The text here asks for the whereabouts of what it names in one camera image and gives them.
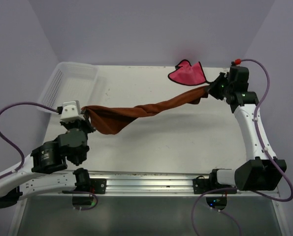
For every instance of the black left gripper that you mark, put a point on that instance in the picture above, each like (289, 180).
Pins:
(86, 122)

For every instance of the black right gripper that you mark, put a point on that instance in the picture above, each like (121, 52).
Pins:
(211, 89)

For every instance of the brown towel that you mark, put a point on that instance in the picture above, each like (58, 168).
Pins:
(110, 121)

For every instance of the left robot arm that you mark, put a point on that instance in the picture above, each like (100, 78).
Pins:
(42, 170)

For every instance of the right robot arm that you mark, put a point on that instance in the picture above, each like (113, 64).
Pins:
(262, 171)

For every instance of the pink towel black trim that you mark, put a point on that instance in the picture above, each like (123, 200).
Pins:
(187, 74)

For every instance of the white plastic basket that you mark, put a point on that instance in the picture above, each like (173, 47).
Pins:
(69, 81)

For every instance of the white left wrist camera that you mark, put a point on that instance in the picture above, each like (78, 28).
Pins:
(70, 111)

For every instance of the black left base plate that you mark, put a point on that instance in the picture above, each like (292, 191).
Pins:
(98, 185)

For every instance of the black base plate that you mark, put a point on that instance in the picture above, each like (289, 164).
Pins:
(203, 184)
(98, 185)

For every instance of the aluminium mounting rail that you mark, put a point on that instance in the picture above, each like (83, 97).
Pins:
(147, 184)

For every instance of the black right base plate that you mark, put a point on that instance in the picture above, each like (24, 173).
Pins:
(203, 184)

